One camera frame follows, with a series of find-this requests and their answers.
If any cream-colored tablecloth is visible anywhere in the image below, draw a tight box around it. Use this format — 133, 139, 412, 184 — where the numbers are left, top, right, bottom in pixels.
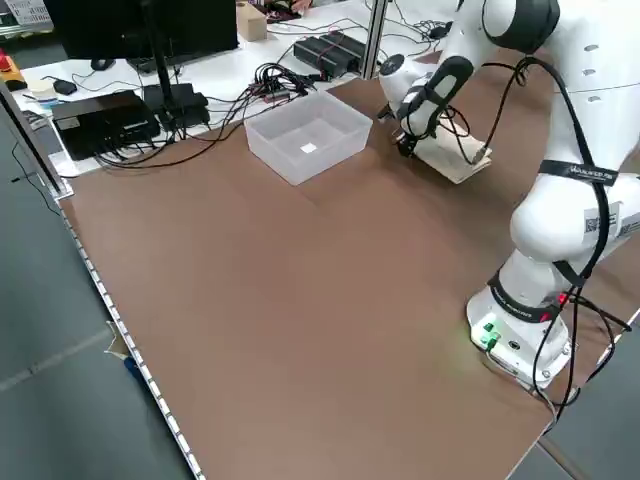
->
412, 107, 494, 185

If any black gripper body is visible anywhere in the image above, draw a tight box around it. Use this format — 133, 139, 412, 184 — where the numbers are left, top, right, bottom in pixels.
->
393, 128, 420, 160

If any yellow emergency stop button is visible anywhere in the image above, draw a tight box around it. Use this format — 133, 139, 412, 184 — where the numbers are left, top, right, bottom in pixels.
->
0, 49, 26, 92

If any black computer monitor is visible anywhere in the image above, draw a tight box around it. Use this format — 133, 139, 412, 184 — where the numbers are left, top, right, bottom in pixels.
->
43, 0, 239, 61

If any black cable hub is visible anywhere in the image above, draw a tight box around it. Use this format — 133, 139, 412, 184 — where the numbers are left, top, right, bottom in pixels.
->
247, 62, 321, 105

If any black equipment box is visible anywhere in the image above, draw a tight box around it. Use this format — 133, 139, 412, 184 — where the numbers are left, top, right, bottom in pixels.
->
52, 90, 162, 162

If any small cardboard box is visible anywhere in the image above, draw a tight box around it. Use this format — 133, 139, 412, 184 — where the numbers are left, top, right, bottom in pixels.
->
235, 3, 268, 42

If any black finned power supply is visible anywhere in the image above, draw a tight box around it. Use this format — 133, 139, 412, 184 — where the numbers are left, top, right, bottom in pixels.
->
293, 32, 369, 81

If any aluminium camera post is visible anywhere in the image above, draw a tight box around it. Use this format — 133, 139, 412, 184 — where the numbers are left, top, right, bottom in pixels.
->
359, 0, 389, 81

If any aluminium frame rail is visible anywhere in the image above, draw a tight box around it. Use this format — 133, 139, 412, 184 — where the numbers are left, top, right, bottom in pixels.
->
0, 79, 72, 201

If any clear plastic box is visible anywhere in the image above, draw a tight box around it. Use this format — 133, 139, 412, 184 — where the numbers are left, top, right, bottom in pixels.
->
243, 89, 374, 187

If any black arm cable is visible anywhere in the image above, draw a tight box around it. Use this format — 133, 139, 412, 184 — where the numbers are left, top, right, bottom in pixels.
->
469, 54, 631, 416

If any black monitor stand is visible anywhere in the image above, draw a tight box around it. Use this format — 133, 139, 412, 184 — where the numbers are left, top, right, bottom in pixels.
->
142, 0, 210, 129

